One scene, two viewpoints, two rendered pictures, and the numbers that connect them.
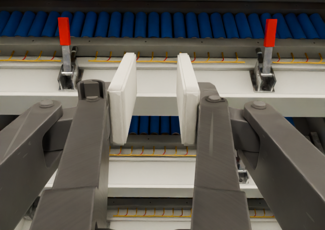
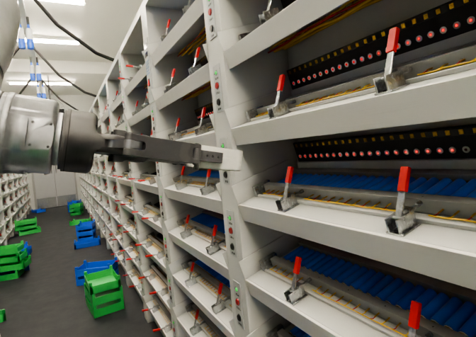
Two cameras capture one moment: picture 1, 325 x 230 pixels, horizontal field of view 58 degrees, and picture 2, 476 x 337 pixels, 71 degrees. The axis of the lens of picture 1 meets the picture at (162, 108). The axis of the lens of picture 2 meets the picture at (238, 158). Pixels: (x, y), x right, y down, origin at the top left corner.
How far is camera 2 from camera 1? 0.46 m
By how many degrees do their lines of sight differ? 67
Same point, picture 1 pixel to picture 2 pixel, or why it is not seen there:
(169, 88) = (329, 219)
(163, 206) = not seen: outside the picture
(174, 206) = not seen: outside the picture
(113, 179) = (304, 309)
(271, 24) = (402, 170)
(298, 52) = (467, 211)
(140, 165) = (331, 310)
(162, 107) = (324, 236)
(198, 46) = (370, 195)
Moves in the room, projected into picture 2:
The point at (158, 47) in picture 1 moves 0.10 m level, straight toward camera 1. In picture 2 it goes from (344, 193) to (302, 202)
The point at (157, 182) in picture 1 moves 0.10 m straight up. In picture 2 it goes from (331, 327) to (326, 271)
